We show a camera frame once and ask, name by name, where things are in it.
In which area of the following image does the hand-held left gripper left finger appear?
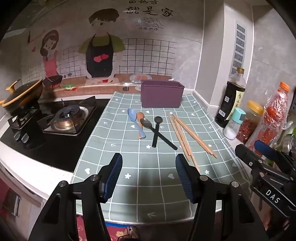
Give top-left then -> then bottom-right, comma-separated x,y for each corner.
28,152 -> 123,241

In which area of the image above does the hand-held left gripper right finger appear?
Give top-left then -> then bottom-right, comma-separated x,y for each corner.
175,154 -> 270,241

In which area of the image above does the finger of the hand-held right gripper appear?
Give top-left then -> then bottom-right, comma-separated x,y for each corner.
254,140 -> 289,164
234,144 -> 264,172

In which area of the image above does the grey spoon with black handle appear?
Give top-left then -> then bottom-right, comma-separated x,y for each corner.
139,118 -> 178,151

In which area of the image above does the blue plastic spoon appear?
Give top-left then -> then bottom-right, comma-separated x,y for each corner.
128,108 -> 147,139

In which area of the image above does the orange wooden spoon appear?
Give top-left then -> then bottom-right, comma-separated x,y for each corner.
136,112 -> 145,139

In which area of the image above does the purple utensil holder box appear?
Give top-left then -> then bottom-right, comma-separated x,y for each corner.
141,80 -> 185,109

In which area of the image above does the salt shaker with teal lid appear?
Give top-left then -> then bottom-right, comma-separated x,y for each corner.
223,108 -> 246,141

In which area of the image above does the chili flake jar yellow lid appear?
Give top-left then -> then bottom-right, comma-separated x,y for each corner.
236,100 -> 265,143

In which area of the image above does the green checked tablecloth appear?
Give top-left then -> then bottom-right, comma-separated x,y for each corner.
70,91 -> 252,224

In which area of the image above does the chili-filled bottle with orange cap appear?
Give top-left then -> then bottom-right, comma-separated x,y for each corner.
245,81 -> 291,158

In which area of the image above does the black gas stove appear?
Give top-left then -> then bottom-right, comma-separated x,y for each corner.
0,95 -> 112,173

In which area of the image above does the dark soy sauce bottle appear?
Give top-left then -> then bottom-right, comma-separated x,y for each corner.
214,67 -> 247,128

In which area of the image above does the white printed wall sticker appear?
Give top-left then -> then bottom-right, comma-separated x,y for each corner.
232,19 -> 248,76

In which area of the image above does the black pot with yellow handle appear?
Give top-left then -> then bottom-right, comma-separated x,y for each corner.
0,79 -> 44,116

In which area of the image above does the cartoon kitchen wall poster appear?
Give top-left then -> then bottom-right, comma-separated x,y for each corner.
0,0 -> 207,98

